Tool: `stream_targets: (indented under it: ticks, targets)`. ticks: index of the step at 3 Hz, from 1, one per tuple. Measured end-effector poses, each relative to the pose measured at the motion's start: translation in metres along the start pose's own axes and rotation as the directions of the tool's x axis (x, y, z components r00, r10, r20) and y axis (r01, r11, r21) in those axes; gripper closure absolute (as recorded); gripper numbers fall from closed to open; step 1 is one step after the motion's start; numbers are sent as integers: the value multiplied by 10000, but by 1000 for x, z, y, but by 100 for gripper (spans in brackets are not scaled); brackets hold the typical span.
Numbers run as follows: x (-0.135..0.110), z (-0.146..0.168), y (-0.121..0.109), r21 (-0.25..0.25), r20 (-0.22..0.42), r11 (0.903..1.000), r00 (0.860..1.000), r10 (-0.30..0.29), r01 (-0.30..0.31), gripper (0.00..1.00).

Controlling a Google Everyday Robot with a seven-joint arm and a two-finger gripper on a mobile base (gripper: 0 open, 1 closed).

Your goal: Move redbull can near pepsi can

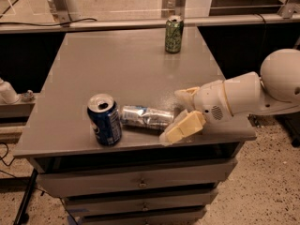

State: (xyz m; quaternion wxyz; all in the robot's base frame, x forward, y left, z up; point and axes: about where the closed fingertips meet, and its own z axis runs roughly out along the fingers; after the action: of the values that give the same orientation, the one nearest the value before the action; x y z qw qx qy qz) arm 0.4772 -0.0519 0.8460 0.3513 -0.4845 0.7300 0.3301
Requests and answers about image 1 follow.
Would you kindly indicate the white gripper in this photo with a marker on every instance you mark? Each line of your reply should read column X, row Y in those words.
column 210, row 101

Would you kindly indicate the silver redbull can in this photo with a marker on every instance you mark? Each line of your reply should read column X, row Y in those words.
column 145, row 117

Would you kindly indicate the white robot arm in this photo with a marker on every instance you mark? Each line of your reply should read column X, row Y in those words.
column 275, row 89

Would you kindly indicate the blue pepsi can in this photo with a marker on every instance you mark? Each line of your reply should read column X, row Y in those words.
column 103, row 113

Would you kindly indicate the green soda can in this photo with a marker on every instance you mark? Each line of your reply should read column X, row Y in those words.
column 173, row 34

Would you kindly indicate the grey drawer cabinet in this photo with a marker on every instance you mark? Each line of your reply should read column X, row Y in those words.
column 93, row 135

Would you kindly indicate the middle grey drawer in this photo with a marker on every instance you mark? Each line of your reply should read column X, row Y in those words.
column 141, row 203

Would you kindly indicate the grey drawer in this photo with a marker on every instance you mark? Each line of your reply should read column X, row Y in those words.
column 134, row 178
column 141, row 203
column 154, row 217

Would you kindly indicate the bottom grey drawer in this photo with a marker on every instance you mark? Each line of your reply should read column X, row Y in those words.
column 154, row 217

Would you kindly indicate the top grey drawer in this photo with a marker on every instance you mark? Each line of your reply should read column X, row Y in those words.
column 134, row 178

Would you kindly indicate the black stand leg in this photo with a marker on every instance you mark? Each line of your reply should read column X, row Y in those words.
column 30, row 186

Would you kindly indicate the grey metal rail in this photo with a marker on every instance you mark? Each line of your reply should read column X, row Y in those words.
column 91, row 25

